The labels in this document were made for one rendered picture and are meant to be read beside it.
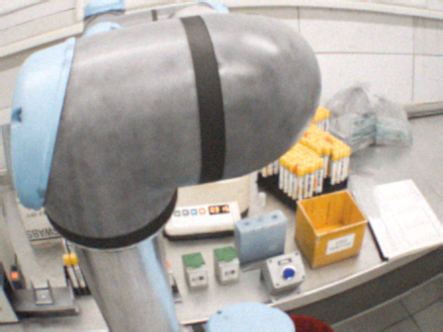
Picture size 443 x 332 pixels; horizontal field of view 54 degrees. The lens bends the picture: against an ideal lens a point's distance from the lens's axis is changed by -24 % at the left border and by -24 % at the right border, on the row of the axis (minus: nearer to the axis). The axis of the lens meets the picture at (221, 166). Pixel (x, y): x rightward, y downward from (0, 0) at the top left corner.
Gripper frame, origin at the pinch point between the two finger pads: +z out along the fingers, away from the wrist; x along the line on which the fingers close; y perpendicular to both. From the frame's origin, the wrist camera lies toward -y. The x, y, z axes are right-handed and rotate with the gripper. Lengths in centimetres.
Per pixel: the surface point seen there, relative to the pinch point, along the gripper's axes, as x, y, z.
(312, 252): -5.8, 39.1, 21.9
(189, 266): -3.0, 13.8, 20.0
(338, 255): -7, 46, 24
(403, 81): 55, 109, 12
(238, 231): 1.5, 25.2, 17.2
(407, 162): 24, 89, 27
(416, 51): 55, 117, -1
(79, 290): -1.5, -11.6, 25.0
